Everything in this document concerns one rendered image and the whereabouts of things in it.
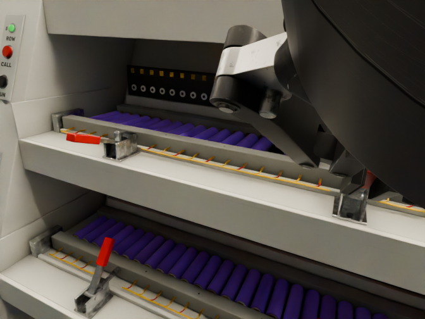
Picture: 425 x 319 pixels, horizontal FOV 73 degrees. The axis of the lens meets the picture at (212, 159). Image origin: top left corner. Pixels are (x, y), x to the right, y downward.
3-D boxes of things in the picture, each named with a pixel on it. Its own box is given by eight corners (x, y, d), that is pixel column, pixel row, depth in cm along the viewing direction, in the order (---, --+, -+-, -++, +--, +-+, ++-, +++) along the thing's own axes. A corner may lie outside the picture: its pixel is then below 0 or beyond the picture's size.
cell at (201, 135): (219, 139, 44) (199, 152, 39) (207, 137, 45) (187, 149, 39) (219, 127, 44) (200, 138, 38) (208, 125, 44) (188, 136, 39)
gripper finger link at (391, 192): (396, 137, 16) (412, 139, 16) (375, 161, 22) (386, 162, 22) (386, 190, 15) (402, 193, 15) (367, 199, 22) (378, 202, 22)
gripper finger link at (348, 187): (364, 185, 16) (350, 182, 16) (349, 195, 22) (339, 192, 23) (375, 133, 16) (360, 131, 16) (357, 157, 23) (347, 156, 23)
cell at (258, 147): (271, 149, 41) (259, 164, 36) (259, 147, 42) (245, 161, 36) (273, 137, 41) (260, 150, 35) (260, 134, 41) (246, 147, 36)
